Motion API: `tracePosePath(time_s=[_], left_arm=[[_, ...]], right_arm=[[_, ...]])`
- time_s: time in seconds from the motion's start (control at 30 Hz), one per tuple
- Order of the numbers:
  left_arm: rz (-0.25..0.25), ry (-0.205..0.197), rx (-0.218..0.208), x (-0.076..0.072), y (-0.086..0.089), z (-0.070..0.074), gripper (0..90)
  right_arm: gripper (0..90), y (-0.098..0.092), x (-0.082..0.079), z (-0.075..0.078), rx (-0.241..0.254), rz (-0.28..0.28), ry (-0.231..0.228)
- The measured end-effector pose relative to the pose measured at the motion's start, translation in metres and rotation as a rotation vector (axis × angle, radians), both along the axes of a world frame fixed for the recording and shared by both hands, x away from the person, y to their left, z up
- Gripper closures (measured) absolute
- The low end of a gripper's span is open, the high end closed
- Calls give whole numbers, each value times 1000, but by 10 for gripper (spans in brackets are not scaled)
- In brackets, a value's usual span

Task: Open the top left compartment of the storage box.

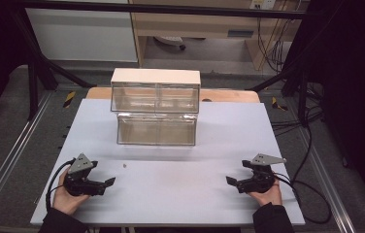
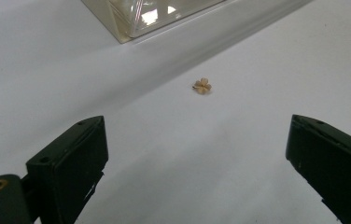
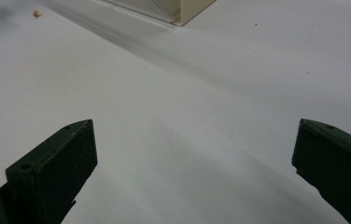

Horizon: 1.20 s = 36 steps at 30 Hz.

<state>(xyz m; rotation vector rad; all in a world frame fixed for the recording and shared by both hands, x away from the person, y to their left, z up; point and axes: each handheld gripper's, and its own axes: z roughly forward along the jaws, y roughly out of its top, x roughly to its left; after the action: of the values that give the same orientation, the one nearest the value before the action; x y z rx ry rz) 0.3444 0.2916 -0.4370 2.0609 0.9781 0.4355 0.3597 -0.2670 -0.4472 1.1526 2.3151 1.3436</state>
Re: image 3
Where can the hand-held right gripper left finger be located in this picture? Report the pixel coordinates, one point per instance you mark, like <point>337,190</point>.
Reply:
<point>52,168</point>

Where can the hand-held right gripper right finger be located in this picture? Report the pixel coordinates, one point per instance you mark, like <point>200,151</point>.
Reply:
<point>335,161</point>

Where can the small tan bead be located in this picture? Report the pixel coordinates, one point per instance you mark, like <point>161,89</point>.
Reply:
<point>36,13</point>

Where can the clear plastic drawer organizer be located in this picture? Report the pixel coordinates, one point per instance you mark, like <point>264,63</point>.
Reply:
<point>195,9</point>

